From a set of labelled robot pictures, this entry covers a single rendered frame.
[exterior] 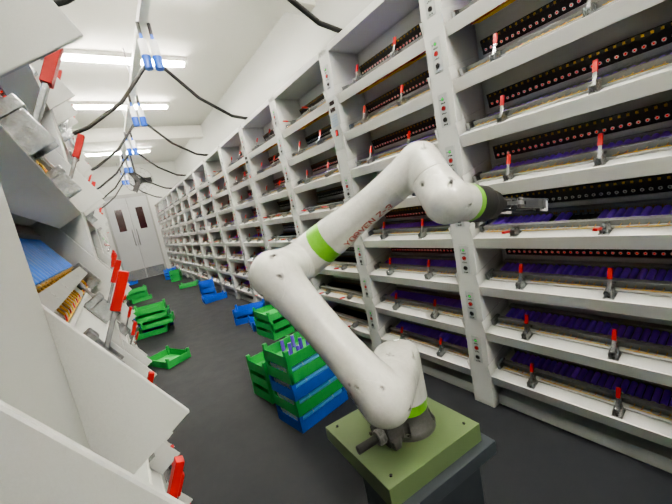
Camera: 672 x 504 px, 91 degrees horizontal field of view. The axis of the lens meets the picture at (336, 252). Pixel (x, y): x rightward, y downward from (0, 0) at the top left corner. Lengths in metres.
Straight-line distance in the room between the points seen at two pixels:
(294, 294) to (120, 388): 0.63
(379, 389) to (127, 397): 0.66
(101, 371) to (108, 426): 0.03
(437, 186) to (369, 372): 0.44
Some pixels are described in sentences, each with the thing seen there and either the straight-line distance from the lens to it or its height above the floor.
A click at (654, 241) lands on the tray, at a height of 0.73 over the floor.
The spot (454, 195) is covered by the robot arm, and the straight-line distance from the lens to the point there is 0.77.
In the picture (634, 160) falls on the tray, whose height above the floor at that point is 0.95.
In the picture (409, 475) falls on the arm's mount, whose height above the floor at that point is 0.33.
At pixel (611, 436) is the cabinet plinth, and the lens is 1.59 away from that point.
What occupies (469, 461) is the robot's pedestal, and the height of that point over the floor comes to 0.28.
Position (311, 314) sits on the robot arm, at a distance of 0.80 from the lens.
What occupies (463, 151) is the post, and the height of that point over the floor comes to 1.09.
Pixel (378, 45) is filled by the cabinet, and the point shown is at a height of 1.75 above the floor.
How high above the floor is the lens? 1.00
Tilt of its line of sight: 8 degrees down
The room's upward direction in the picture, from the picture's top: 11 degrees counter-clockwise
